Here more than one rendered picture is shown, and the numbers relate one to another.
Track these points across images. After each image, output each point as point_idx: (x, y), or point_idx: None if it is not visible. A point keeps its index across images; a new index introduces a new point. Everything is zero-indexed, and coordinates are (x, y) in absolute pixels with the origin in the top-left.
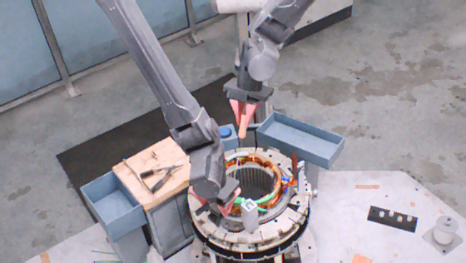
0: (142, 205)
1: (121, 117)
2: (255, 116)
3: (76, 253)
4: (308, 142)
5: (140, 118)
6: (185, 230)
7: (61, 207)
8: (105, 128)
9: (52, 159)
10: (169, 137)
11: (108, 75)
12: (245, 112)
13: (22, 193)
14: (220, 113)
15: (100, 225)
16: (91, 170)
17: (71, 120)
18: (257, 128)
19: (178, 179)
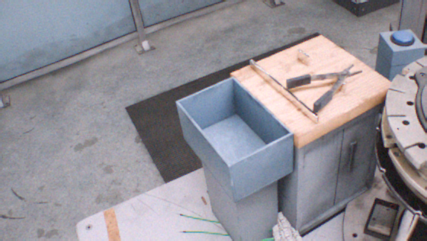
0: (296, 134)
1: (197, 72)
2: (425, 31)
3: (155, 216)
4: None
5: (217, 73)
6: (337, 191)
7: (129, 163)
8: (178, 82)
9: (120, 111)
10: (321, 36)
11: (183, 30)
12: (412, 24)
13: (89, 145)
14: None
15: (192, 178)
16: (163, 124)
17: (142, 72)
18: (425, 51)
19: (354, 95)
